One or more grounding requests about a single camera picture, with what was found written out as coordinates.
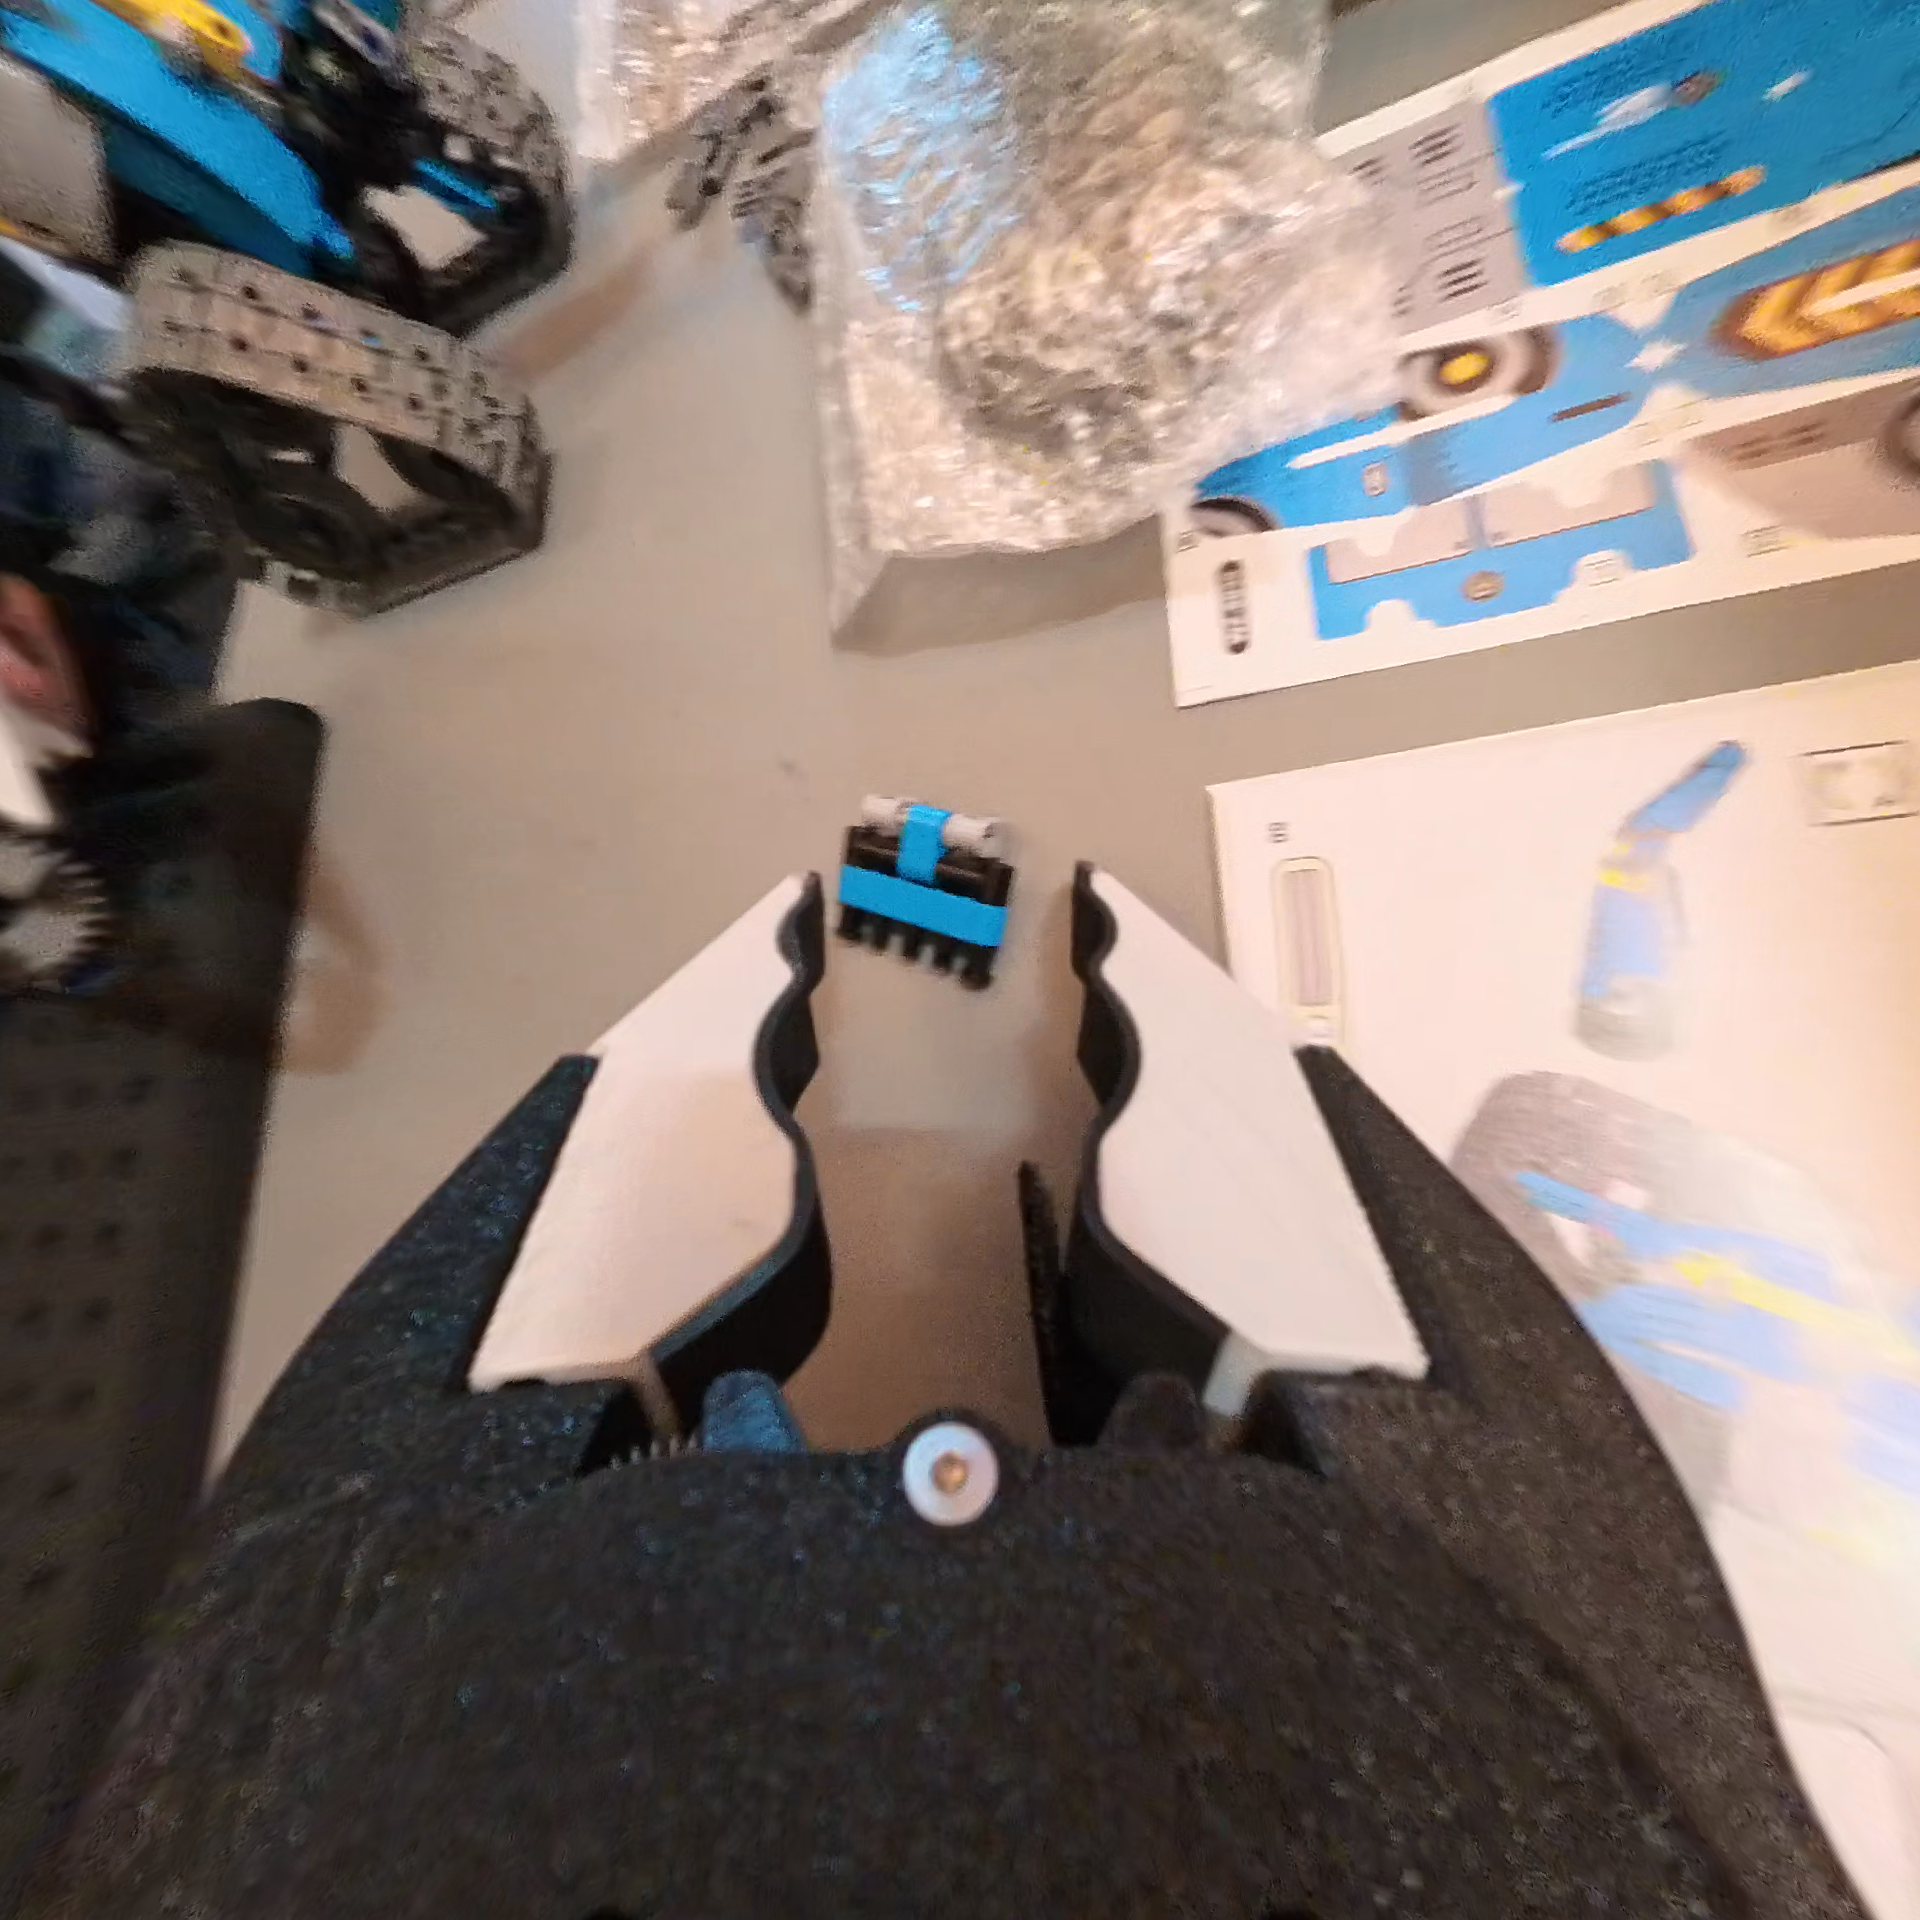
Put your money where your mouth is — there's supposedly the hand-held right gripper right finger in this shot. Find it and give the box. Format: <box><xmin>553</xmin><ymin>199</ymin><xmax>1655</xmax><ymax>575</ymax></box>
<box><xmin>1068</xmin><ymin>862</ymin><xmax>1432</xmax><ymax>1422</ymax></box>

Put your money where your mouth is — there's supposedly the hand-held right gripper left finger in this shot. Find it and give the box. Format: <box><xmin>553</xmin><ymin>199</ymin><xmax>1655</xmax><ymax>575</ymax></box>
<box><xmin>464</xmin><ymin>870</ymin><xmax>834</xmax><ymax>1431</ymax></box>

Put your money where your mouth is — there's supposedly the blue beam brick assembly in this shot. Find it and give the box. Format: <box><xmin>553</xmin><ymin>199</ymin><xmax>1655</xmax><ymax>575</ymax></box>
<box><xmin>833</xmin><ymin>795</ymin><xmax>1020</xmax><ymax>991</ymax></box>

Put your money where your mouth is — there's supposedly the open instruction booklet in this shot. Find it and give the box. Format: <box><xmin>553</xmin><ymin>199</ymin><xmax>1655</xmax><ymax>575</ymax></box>
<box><xmin>1208</xmin><ymin>661</ymin><xmax>1920</xmax><ymax>1920</ymax></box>

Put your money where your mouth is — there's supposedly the blue tracked toy vehicle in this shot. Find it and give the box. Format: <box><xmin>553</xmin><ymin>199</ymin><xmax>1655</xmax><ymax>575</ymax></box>
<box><xmin>0</xmin><ymin>0</ymin><xmax>578</xmax><ymax>618</ymax></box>

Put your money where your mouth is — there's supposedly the dark dimpled seat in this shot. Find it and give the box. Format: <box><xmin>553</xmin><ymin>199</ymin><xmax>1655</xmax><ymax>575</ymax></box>
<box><xmin>0</xmin><ymin>1049</ymin><xmax>279</xmax><ymax>1920</ymax></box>

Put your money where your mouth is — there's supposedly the small clear plastic parts bag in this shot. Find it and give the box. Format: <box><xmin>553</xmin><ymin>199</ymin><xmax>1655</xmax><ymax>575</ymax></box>
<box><xmin>577</xmin><ymin>0</ymin><xmax>842</xmax><ymax>302</ymax></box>

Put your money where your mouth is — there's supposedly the large clear plastic parts bag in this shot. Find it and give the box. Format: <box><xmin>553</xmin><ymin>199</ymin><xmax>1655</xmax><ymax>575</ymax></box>
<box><xmin>809</xmin><ymin>0</ymin><xmax>1403</xmax><ymax>653</ymax></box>

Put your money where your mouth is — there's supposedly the blue sticker sheet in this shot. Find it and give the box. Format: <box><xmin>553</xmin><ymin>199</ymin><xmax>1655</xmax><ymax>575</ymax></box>
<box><xmin>1161</xmin><ymin>0</ymin><xmax>1920</xmax><ymax>711</ymax></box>

